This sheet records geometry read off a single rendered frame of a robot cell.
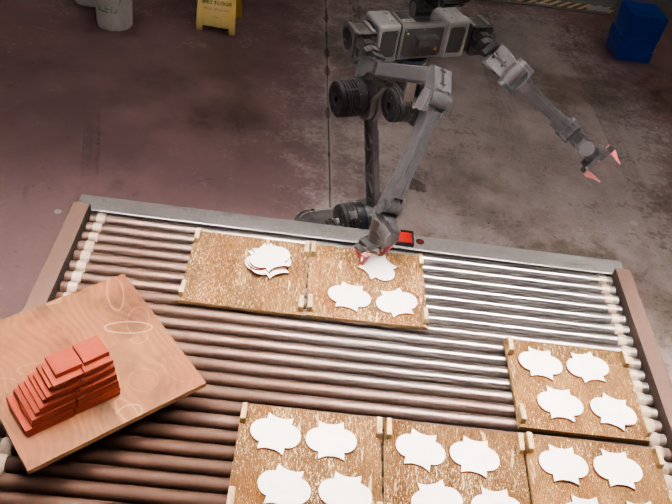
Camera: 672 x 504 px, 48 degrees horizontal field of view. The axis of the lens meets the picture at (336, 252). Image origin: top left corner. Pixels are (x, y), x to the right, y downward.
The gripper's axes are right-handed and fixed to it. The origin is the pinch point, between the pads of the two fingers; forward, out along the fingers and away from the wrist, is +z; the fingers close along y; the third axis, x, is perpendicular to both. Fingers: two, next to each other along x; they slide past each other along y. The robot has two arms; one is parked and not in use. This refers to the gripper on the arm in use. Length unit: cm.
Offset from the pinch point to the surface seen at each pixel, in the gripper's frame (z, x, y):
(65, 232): 0, 65, -85
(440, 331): 4.2, -36.8, 0.4
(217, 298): 2, 13, -56
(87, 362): -25, -11, -109
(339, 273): 1.7, 1.0, -13.7
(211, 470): 5, -39, -90
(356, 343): 4.0, -25.8, -27.6
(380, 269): 0.9, -5.5, -0.3
